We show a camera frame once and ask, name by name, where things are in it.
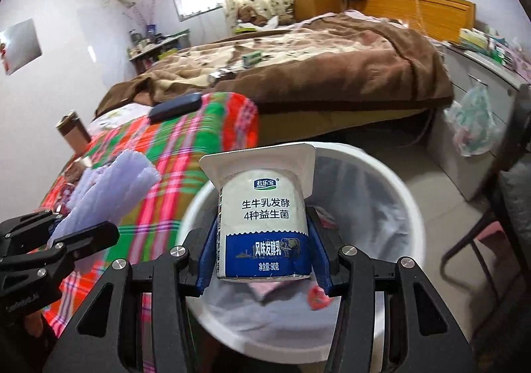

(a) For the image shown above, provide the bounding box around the pink stool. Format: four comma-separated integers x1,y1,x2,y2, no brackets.
477,221,512,250

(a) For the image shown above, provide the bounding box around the white blue yogurt cup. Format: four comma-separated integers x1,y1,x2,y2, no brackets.
199,142,317,282

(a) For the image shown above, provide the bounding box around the patterned paper cup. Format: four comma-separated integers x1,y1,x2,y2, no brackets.
62,155,94,191

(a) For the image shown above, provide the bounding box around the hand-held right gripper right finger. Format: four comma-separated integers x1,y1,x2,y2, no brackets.
307,211,478,373

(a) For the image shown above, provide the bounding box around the pink mug with brown lid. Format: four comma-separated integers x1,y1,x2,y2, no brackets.
56,109,91,153

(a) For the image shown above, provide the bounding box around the white bedside cabinet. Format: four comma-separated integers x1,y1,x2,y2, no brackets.
425,41,531,201

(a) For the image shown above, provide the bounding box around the shelf with bottles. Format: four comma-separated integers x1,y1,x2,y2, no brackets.
128,28,191,75

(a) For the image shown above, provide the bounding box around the grey padded chair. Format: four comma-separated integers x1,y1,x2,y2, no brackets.
498,161,531,233

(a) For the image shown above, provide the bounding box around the white floral bedsheet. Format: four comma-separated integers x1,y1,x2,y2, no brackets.
89,103,154,137

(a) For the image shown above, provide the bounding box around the lavender towel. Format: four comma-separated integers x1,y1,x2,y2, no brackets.
47,151,160,249

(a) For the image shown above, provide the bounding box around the brown blanket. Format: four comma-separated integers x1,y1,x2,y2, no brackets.
95,12,454,118

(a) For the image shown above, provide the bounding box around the row of small boxes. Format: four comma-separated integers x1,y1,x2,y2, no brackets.
458,24,531,75

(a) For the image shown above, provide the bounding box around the wooden bed headboard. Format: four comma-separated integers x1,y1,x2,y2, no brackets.
365,0,476,44

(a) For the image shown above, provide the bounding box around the vase with bare branches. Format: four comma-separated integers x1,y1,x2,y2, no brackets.
122,0,160,39

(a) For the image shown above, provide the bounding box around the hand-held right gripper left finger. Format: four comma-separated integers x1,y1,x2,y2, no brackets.
41,219,220,373

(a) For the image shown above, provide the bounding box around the wall mirror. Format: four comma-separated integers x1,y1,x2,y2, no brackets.
0,18,43,75

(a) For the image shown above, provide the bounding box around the hanging plastic bag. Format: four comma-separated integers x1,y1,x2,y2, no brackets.
444,84,500,157

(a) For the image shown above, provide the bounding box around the brown teddy bear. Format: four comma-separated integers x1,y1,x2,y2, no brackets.
236,5,276,29

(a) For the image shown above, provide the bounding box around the plaid tablecloth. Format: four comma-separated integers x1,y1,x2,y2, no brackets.
39,93,260,328

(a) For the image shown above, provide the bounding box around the person's left hand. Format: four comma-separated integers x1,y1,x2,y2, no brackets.
23,307,46,338

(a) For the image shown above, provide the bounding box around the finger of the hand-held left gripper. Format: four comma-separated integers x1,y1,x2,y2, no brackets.
0,222,120,274
0,209,59,253

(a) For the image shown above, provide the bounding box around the white trash bin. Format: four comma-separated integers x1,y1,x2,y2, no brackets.
176,142,426,361

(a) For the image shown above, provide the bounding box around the dark blue glasses case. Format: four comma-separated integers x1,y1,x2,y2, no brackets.
148,93,202,123

